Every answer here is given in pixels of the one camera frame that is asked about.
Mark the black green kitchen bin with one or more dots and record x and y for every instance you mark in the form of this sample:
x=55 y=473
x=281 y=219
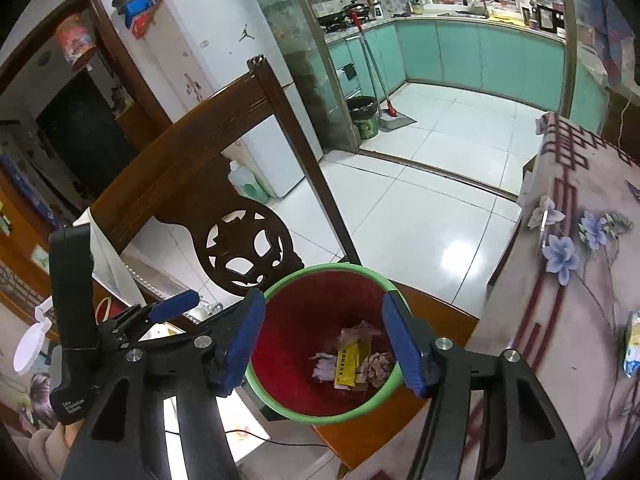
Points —
x=362 y=117

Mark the blue red box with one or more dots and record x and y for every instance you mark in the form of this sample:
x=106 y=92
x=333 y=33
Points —
x=137 y=17

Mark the crumpled pale paper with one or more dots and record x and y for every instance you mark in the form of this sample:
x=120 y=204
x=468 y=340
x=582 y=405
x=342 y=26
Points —
x=325 y=367

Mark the white plastic object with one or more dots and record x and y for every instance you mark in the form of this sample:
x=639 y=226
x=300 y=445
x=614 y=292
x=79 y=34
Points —
x=30 y=340

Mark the white refrigerator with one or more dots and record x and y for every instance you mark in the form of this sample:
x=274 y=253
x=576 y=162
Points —
x=215 y=35

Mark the crumpled pink paper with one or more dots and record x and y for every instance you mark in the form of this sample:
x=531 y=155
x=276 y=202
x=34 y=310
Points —
x=362 y=332

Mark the glass sliding door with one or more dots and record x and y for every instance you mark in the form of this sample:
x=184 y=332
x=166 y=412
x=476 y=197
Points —
x=305 y=60

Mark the person's left forearm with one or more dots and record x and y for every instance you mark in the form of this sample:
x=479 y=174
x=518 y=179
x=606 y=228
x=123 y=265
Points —
x=37 y=452

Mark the yellow blue snack packet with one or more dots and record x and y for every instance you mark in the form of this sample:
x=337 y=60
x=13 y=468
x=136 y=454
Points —
x=632 y=345

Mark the white cloth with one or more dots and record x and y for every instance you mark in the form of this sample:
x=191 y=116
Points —
x=112 y=265

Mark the pearl bead strand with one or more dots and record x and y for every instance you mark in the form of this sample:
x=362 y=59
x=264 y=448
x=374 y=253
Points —
x=145 y=277

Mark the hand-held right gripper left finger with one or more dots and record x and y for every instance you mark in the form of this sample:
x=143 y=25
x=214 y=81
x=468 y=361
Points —
x=244 y=345

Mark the yellow paper packet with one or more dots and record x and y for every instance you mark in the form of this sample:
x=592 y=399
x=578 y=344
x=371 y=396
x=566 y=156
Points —
x=347 y=366

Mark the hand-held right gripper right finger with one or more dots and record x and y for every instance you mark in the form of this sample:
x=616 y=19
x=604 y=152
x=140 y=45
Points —
x=404 y=345

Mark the carved wooden chair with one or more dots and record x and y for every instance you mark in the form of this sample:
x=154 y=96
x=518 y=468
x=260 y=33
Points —
x=200 y=160

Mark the crumpled brown paper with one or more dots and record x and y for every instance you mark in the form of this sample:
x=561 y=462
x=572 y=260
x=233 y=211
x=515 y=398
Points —
x=377 y=367

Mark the red paper decoration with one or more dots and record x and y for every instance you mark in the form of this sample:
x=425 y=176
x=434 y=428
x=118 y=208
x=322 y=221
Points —
x=75 y=40

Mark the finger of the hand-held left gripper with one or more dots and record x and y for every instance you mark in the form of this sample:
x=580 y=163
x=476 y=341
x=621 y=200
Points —
x=175 y=304

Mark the grey dustpan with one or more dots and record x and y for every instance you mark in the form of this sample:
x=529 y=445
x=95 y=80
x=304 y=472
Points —
x=397 y=121

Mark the red bin with green rim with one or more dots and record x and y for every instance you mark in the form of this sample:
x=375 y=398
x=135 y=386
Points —
x=300 y=320

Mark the green detergent bottle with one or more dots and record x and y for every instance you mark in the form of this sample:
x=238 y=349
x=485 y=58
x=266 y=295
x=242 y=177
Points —
x=247 y=185

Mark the teal kitchen cabinets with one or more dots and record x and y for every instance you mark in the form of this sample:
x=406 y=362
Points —
x=475 y=55

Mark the black wok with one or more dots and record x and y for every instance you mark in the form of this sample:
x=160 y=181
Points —
x=356 y=8

